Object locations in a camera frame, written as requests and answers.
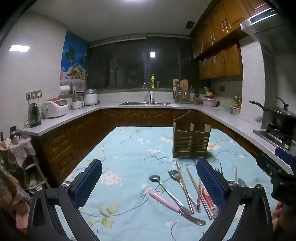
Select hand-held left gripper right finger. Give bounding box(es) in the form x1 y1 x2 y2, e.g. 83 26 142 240
196 159 275 241

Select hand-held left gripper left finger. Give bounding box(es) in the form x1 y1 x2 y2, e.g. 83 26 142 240
27 159 103 241

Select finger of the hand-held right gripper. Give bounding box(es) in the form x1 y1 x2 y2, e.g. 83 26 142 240
274 147 296 166

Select wooden utensil holder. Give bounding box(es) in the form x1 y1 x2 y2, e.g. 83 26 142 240
173 110 211 159

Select steel spoon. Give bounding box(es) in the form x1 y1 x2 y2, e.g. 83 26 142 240
149 175 193 215

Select person's right hand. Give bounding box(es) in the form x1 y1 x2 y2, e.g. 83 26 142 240
272 201 296 232

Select gas stove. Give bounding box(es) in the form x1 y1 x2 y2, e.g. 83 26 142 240
253 124 295 150

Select black wok with lid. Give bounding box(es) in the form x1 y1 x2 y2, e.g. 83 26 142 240
249 96 296 131

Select wooden base cabinets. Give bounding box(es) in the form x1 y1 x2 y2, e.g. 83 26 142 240
20 109 264 186

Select floral light blue tablecloth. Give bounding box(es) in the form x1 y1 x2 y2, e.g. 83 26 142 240
54 126 278 241

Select lace cloth covered stand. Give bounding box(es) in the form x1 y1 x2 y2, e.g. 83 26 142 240
0 136 38 168

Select glass lidded white pot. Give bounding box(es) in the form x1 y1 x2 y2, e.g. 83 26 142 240
71 95 84 110

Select pink plastic basin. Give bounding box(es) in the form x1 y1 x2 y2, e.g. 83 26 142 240
200 97 220 107

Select white red rice cooker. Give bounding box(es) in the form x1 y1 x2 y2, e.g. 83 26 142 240
43 98 69 119

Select white electric pot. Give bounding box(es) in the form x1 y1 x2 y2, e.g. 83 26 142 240
83 88 98 106

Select black electric kettle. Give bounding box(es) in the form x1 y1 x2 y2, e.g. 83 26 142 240
28 102 42 128

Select small black device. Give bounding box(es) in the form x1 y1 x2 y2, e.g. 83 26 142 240
9 125 19 144

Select wooden utensil rack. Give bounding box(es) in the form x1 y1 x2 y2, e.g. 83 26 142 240
172 78 191 104

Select steel kitchen sink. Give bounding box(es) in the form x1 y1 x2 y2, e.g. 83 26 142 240
118 101 171 106

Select dark kitchen window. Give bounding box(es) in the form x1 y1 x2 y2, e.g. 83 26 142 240
88 36 194 90

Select steel range hood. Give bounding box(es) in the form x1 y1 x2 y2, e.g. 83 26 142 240
240 8 296 55

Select red handled utensil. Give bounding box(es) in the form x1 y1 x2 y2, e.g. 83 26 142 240
201 188 221 219

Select pink handled table knife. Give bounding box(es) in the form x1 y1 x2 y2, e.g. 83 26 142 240
149 191 207 227

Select wall outlet strip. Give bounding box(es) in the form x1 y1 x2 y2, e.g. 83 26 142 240
26 90 42 101

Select tropical fruit wall poster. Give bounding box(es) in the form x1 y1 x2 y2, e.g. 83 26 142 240
60 32 88 90

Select wooden wall cabinets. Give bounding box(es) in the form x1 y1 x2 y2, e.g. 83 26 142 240
191 0 273 80

